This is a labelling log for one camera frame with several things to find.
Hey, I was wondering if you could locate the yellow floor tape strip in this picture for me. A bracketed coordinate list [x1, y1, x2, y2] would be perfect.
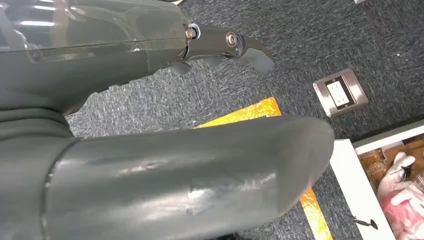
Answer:
[299, 188, 334, 240]
[194, 96, 283, 129]

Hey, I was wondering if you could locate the steel floor socket plate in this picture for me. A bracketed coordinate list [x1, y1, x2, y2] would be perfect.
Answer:
[312, 68, 370, 119]

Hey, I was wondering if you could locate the white open box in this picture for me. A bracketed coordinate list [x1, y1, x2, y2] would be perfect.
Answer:
[329, 118, 424, 240]

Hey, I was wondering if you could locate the brown patterned board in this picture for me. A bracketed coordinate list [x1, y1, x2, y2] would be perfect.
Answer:
[358, 135, 424, 195]

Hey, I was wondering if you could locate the white glove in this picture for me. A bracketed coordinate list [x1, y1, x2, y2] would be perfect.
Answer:
[376, 151, 424, 217]

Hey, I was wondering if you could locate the pink plastic bag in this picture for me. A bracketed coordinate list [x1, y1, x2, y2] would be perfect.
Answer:
[380, 193, 424, 240]

